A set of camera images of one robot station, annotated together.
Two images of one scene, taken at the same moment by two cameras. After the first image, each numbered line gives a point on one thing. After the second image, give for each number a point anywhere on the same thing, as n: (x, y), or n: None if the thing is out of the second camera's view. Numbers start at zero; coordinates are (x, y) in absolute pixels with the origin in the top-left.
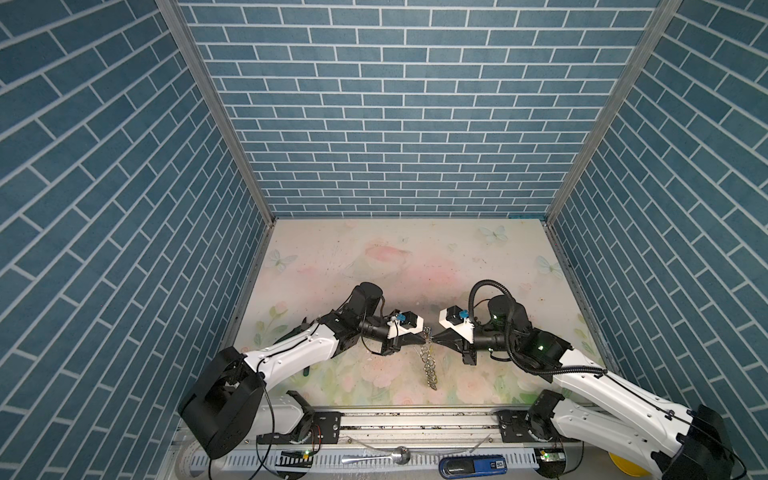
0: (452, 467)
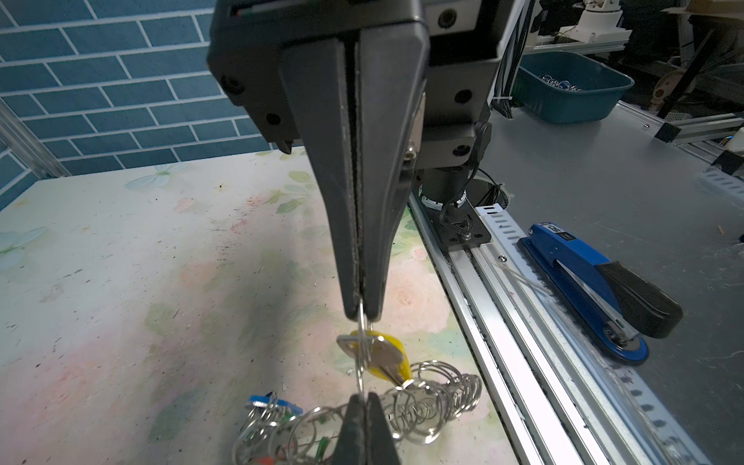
0: (616, 307)
